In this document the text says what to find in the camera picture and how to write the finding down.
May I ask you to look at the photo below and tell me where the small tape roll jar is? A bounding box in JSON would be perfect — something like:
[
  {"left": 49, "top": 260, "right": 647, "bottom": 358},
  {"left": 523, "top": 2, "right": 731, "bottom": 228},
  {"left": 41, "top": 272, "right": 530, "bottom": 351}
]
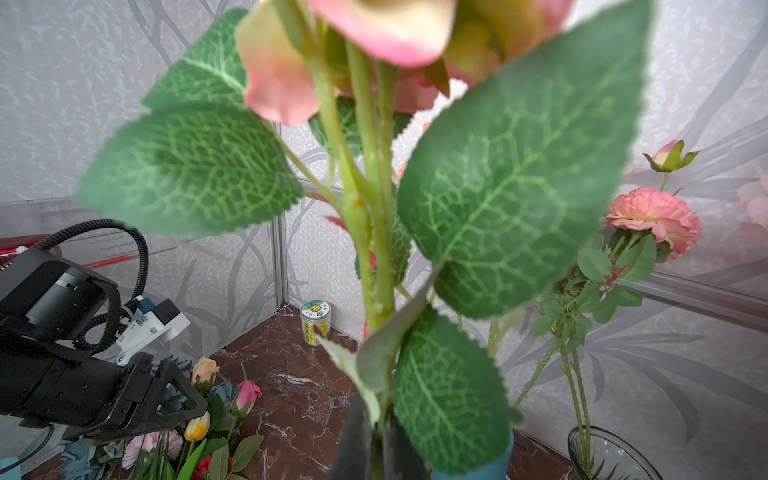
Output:
[{"left": 300, "top": 300, "right": 331, "bottom": 346}]

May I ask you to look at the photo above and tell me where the blue hydrangea flower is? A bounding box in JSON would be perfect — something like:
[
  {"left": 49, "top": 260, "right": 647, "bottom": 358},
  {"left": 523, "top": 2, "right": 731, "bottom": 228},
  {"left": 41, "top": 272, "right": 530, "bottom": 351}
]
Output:
[{"left": 59, "top": 380, "right": 236, "bottom": 479}]

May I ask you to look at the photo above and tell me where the magenta rose bud stem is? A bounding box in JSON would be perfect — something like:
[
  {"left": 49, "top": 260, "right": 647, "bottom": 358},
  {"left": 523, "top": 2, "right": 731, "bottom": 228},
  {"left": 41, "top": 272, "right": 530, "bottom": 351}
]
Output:
[{"left": 230, "top": 380, "right": 262, "bottom": 418}]

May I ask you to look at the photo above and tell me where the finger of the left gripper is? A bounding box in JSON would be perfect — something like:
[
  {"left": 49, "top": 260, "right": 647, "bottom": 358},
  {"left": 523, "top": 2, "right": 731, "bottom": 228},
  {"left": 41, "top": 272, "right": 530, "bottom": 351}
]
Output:
[
  {"left": 152, "top": 358, "right": 208, "bottom": 420},
  {"left": 62, "top": 407, "right": 207, "bottom": 442}
]

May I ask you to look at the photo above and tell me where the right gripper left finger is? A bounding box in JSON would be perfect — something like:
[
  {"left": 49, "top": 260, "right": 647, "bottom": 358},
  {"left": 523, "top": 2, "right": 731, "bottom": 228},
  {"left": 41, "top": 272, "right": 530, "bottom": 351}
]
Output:
[{"left": 328, "top": 392, "right": 372, "bottom": 480}]

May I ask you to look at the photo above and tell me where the teal ceramic vase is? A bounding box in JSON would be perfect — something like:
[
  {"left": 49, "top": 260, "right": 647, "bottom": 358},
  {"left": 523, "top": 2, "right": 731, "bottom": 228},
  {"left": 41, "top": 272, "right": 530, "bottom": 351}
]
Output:
[{"left": 430, "top": 430, "right": 515, "bottom": 480}]

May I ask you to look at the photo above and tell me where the red carnation stem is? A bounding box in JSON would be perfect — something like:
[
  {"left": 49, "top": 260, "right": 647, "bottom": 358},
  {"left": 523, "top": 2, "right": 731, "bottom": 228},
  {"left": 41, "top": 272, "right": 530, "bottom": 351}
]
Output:
[{"left": 191, "top": 453, "right": 233, "bottom": 480}]

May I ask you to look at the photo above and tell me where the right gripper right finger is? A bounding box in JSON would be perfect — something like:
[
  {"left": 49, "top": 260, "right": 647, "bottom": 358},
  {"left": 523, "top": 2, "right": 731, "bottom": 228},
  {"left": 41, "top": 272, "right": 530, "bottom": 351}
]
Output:
[{"left": 382, "top": 413, "right": 429, "bottom": 480}]

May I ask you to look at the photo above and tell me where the clear glass vase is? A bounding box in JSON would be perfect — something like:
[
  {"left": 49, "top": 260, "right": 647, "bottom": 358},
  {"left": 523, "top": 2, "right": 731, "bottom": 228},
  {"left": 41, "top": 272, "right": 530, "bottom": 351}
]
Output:
[{"left": 563, "top": 427, "right": 663, "bottom": 480}]

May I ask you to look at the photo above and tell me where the small pink rose stem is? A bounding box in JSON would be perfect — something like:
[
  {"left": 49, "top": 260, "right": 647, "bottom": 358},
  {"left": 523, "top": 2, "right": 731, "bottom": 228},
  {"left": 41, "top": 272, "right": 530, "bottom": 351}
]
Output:
[{"left": 76, "top": 1, "right": 654, "bottom": 479}]

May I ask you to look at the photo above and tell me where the small pink flower sprig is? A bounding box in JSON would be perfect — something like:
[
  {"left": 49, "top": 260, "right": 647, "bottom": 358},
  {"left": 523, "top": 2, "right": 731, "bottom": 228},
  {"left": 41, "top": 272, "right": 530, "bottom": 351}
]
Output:
[{"left": 121, "top": 430, "right": 184, "bottom": 470}]

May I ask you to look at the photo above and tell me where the single pink rose stem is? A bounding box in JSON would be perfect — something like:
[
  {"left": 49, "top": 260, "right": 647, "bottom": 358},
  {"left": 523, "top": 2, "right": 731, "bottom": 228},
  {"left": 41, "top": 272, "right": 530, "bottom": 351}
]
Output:
[{"left": 512, "top": 139, "right": 704, "bottom": 475}]

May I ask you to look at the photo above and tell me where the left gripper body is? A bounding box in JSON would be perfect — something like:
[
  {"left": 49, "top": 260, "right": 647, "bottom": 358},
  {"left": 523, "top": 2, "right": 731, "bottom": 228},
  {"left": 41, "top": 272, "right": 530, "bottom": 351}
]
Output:
[{"left": 1, "top": 345, "right": 154, "bottom": 428}]

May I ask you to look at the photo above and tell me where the peach rose on hydrangea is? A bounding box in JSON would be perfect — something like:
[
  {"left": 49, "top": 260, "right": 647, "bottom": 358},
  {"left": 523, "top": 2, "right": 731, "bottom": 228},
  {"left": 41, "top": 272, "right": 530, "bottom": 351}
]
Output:
[{"left": 192, "top": 357, "right": 219, "bottom": 385}]

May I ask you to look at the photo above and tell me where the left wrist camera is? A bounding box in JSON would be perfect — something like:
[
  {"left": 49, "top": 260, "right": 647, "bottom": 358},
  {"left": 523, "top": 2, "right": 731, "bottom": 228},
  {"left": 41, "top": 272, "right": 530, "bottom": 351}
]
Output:
[{"left": 115, "top": 296, "right": 190, "bottom": 367}]

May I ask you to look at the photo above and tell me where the aluminium back crossbar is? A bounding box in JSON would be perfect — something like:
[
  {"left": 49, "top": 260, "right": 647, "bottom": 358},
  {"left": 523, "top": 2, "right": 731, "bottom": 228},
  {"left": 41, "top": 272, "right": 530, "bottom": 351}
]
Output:
[{"left": 633, "top": 272, "right": 767, "bottom": 333}]

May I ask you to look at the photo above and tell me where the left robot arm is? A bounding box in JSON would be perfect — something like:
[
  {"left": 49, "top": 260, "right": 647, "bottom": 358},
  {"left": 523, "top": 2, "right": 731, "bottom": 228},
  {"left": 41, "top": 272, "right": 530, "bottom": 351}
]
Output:
[{"left": 1, "top": 219, "right": 207, "bottom": 442}]

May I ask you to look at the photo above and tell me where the yellow tulip stem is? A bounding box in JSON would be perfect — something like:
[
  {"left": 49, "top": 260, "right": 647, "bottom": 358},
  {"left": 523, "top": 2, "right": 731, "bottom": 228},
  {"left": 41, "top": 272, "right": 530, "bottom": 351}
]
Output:
[{"left": 176, "top": 412, "right": 211, "bottom": 480}]

